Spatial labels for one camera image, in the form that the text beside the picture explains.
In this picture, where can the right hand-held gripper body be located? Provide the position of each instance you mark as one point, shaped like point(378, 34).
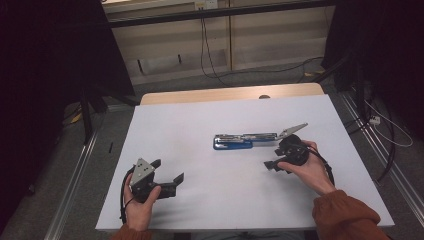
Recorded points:
point(293, 150)

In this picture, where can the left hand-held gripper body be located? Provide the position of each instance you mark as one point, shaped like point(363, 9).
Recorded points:
point(140, 173)

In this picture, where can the blue stapler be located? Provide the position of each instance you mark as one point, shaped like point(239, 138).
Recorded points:
point(233, 144)

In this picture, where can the person's right hand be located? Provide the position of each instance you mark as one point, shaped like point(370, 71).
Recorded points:
point(313, 173)

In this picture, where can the person's left hand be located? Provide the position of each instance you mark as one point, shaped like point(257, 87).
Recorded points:
point(138, 213)

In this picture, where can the small black floor item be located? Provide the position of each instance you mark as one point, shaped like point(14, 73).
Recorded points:
point(110, 147)

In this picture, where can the dark round table grommet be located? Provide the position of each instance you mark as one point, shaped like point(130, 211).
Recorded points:
point(264, 97)

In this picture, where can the white table cover sheet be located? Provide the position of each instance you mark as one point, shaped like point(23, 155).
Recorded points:
point(200, 110)

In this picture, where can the black metal stand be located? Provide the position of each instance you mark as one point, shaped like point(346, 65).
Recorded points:
point(86, 116)

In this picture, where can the yellow floor tape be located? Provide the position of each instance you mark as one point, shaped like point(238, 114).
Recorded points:
point(315, 72)
point(76, 118)

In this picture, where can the white power adapter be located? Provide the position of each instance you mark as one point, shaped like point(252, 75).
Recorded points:
point(375, 120)

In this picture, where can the black curtain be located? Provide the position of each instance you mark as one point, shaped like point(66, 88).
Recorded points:
point(393, 50)
point(40, 66)

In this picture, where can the black horizontal bar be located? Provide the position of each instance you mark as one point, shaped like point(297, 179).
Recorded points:
point(216, 13)

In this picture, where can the aluminium floor rail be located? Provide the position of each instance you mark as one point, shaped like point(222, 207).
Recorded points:
point(71, 186)
point(383, 150)

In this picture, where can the white wall socket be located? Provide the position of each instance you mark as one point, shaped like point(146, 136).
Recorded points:
point(206, 4)

